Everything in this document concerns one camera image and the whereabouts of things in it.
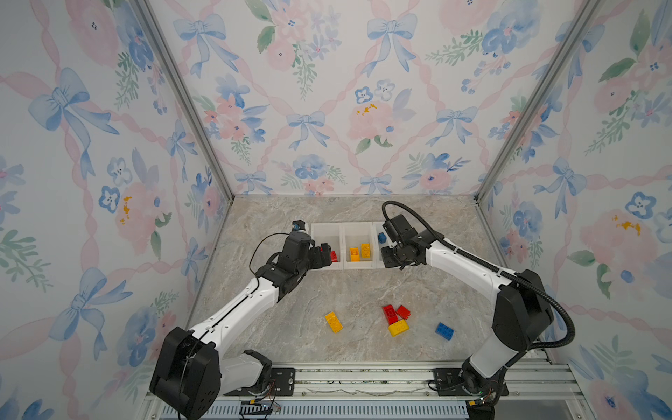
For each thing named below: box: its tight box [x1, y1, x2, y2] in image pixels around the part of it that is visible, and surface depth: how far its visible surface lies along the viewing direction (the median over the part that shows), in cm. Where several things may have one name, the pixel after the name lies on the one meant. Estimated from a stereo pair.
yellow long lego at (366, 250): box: [361, 243, 372, 259], surface depth 102 cm
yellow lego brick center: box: [388, 319, 410, 337], surface depth 85 cm
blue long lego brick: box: [434, 322, 455, 341], surface depth 84 cm
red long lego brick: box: [382, 304, 399, 325], surface depth 87 cm
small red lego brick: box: [397, 304, 412, 321], surface depth 89 cm
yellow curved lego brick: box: [350, 246, 360, 262], surface depth 99 cm
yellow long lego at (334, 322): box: [325, 311, 344, 334], surface depth 86 cm
